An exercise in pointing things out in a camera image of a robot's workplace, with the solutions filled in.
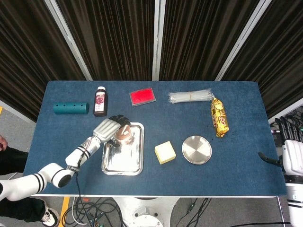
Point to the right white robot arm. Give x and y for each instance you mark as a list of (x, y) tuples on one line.
[(296, 196)]

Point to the black and white sneaker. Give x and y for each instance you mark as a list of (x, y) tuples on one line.
[(50, 216)]

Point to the clear jar of rubber bands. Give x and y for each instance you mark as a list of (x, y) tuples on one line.
[(124, 136)]

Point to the teal cylindrical holder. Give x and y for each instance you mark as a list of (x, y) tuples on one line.
[(71, 108)]

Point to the white frame post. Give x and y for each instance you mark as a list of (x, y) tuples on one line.
[(158, 40), (68, 40), (243, 40)]

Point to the bundle of clear straws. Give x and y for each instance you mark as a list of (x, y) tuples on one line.
[(189, 96)]

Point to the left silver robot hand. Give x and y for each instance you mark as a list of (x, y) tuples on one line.
[(106, 128)]

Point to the dark juice bottle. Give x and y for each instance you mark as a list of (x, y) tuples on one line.
[(100, 104)]

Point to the round steel plate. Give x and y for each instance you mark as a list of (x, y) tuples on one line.
[(197, 150)]

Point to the gold snack package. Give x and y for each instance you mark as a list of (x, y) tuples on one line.
[(219, 118)]

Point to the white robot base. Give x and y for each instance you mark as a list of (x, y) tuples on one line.
[(144, 212)]

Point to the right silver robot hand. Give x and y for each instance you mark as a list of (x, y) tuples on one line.
[(293, 156)]

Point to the red ink pad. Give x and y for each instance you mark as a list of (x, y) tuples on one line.
[(142, 97)]

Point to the blue tablecloth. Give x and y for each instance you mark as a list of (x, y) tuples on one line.
[(165, 182)]

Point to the yellow cube block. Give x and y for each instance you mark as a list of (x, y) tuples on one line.
[(165, 153)]

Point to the rectangular steel tray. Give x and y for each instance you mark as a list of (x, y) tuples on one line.
[(125, 160)]

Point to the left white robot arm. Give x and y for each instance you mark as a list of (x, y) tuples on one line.
[(47, 176)]

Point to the dark brown curtain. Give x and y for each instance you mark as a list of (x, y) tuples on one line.
[(113, 40), (28, 59), (201, 40), (279, 59)]

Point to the person leg black trousers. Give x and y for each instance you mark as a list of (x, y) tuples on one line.
[(14, 160)]

